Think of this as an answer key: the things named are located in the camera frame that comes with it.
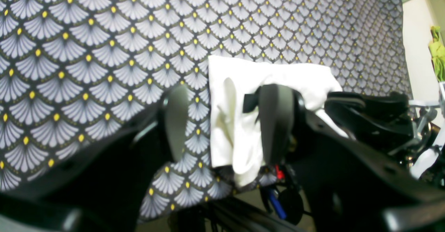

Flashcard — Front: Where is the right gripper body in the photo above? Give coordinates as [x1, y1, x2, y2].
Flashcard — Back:
[324, 91, 437, 156]

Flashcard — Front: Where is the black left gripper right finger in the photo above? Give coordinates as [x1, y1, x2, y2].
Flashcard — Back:
[259, 84, 444, 232]

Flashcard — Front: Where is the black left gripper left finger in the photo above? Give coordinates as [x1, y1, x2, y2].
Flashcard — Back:
[1, 85, 189, 232]

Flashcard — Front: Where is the white printed T-shirt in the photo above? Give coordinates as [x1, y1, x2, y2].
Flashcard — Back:
[208, 55, 348, 188]

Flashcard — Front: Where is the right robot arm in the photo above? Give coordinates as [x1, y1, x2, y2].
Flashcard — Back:
[258, 84, 444, 232]

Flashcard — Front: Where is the red black table clamp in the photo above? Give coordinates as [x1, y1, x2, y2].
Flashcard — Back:
[275, 165, 285, 180]

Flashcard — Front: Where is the patterned grey fan tablecloth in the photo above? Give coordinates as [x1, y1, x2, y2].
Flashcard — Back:
[0, 0, 413, 221]

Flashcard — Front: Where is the black cable bundle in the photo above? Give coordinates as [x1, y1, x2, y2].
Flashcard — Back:
[209, 185, 306, 232]

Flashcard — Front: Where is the green object at wall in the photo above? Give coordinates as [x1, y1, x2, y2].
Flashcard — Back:
[428, 26, 445, 82]

